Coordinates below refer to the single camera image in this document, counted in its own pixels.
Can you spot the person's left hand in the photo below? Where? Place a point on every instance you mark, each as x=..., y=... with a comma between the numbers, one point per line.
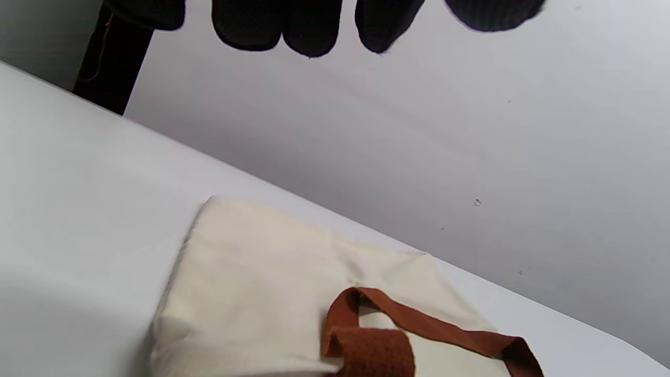
x=309, y=21

